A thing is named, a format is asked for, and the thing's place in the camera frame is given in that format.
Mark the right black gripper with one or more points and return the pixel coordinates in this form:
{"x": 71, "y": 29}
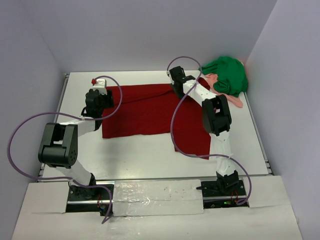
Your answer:
{"x": 179, "y": 95}

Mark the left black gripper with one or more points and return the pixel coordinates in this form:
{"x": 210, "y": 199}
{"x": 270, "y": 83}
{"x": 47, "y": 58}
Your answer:
{"x": 108, "y": 98}

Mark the red t-shirt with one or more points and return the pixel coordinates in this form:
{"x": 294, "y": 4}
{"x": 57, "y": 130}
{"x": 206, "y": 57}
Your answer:
{"x": 154, "y": 109}

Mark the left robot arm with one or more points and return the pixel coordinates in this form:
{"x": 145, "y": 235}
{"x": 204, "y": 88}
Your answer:
{"x": 59, "y": 144}

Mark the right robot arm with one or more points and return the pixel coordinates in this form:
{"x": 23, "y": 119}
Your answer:
{"x": 216, "y": 121}

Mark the pink t-shirt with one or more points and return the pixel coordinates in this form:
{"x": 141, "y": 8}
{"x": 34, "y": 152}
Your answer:
{"x": 230, "y": 96}

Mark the green t-shirt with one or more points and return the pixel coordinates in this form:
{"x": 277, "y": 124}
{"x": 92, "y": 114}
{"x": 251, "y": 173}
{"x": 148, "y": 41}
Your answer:
{"x": 229, "y": 75}

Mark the silver taped cover panel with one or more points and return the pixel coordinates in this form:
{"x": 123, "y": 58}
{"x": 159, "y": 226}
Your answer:
{"x": 157, "y": 198}

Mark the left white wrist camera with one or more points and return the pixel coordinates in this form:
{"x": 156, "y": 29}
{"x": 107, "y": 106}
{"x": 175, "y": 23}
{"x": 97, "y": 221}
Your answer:
{"x": 99, "y": 85}

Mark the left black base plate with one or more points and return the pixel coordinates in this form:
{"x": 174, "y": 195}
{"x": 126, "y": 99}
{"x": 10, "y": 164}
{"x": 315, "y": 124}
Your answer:
{"x": 85, "y": 200}

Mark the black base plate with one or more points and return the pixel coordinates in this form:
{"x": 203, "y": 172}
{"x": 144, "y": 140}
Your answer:
{"x": 85, "y": 200}
{"x": 213, "y": 198}

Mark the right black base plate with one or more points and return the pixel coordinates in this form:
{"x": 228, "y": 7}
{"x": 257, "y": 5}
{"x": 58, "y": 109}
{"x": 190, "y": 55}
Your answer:
{"x": 213, "y": 198}

